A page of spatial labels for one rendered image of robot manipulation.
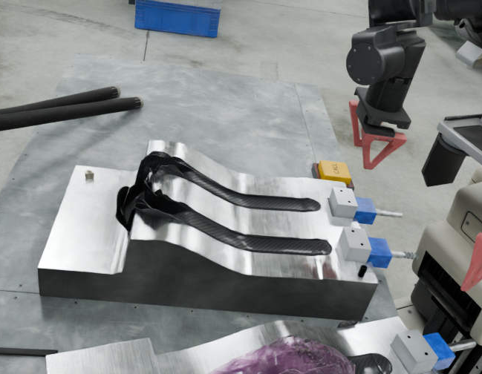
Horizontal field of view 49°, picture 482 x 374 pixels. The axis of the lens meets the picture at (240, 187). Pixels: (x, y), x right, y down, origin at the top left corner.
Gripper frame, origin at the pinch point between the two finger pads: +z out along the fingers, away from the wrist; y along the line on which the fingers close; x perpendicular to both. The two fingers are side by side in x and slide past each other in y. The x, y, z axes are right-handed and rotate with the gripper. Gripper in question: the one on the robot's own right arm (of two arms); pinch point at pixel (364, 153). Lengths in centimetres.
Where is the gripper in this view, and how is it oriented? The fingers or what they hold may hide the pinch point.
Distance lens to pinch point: 89.3
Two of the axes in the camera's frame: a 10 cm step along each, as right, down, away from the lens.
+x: 9.8, 1.2, 1.4
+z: -1.8, 8.0, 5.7
